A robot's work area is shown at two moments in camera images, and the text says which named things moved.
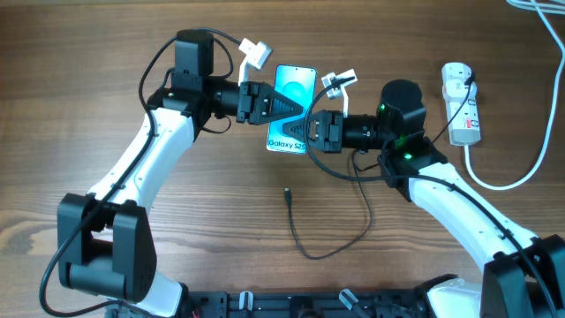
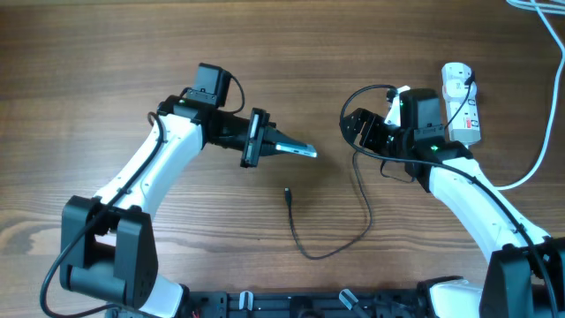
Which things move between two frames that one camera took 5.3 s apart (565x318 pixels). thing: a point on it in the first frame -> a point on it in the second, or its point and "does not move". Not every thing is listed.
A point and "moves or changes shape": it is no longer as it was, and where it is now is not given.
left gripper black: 253,104 -> 281,137
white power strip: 463,117 does not move
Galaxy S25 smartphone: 299,83 moves or changes shape
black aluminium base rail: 291,303 does not move
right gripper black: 325,141 -> 375,123
